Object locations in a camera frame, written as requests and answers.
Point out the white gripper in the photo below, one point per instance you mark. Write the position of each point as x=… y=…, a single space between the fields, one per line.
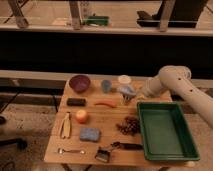
x=150 y=89

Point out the grey-blue towel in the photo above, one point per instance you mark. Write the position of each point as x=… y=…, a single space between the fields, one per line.
x=127 y=90

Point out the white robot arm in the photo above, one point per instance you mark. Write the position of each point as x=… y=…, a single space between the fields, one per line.
x=177 y=79

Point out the purple bowl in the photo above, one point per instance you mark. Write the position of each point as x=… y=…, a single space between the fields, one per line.
x=79 y=83

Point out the white cup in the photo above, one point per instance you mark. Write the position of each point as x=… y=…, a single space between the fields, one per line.
x=124 y=79

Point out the orange carrot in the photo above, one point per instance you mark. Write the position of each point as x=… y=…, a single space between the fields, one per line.
x=106 y=103

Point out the blue cup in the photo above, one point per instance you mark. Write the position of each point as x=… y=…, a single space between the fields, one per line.
x=106 y=86

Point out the bunch of dark grapes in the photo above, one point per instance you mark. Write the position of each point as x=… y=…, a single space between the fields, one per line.
x=130 y=126

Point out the green plastic tray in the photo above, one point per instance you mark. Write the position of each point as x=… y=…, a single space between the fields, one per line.
x=165 y=133

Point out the black rectangular block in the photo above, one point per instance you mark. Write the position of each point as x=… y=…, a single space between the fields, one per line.
x=76 y=102

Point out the yellow-red apple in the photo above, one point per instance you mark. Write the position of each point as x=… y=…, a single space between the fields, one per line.
x=81 y=116

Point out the blue sponge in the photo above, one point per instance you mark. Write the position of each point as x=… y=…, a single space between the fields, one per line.
x=90 y=134

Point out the black dish brush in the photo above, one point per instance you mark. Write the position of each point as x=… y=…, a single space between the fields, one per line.
x=103 y=154

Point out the banana peel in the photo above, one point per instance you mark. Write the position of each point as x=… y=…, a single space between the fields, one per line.
x=65 y=127

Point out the green object on shelf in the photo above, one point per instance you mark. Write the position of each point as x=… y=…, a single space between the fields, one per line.
x=97 y=20

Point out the black-handled utensil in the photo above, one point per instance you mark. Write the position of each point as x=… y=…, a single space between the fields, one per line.
x=127 y=146

